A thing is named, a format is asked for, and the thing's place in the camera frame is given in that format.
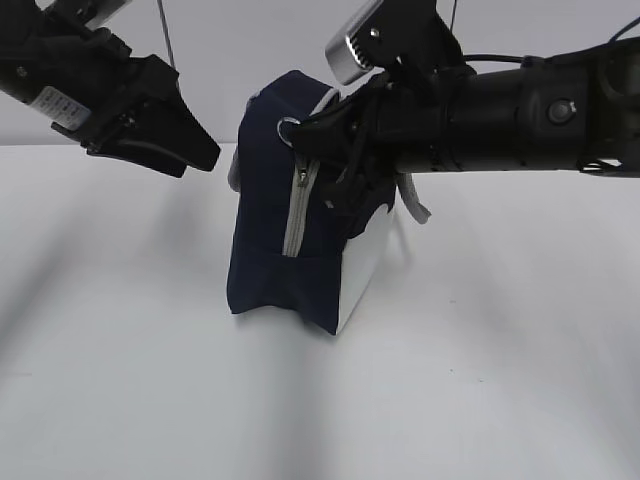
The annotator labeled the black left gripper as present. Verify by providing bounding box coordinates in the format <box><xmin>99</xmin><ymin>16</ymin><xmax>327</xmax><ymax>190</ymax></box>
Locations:
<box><xmin>1</xmin><ymin>9</ymin><xmax>221</xmax><ymax>178</ymax></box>

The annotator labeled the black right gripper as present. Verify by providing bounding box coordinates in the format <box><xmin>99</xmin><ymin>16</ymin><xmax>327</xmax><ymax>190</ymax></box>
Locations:
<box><xmin>292</xmin><ymin>71</ymin><xmax>450</xmax><ymax>220</ymax></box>

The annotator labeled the navy blue lunch bag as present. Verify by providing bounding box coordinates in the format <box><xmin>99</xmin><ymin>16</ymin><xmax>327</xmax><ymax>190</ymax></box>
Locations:
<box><xmin>226</xmin><ymin>70</ymin><xmax>431</xmax><ymax>335</ymax></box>

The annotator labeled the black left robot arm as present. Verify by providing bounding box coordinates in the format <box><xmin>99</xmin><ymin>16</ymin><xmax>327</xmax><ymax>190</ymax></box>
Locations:
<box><xmin>1</xmin><ymin>1</ymin><xmax>221</xmax><ymax>178</ymax></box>

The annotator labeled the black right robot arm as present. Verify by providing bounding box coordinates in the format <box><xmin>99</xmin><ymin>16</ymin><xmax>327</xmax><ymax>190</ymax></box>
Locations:
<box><xmin>289</xmin><ymin>38</ymin><xmax>639</xmax><ymax>215</ymax></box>

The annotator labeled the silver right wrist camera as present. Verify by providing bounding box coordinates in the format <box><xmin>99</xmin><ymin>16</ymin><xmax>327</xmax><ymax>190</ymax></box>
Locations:
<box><xmin>325</xmin><ymin>0</ymin><xmax>465</xmax><ymax>86</ymax></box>

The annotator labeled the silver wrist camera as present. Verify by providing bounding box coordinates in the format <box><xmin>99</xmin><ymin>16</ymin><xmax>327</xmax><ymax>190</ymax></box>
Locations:
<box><xmin>325</xmin><ymin>0</ymin><xmax>465</xmax><ymax>86</ymax></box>
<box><xmin>44</xmin><ymin>0</ymin><xmax>132</xmax><ymax>30</ymax></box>

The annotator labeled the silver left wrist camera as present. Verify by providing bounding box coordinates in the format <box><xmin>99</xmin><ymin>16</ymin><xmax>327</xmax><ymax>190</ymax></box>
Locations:
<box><xmin>44</xmin><ymin>0</ymin><xmax>132</xmax><ymax>30</ymax></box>

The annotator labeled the black cable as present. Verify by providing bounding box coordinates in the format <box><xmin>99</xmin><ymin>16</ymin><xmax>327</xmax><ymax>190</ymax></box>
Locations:
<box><xmin>464</xmin><ymin>0</ymin><xmax>640</xmax><ymax>64</ymax></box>

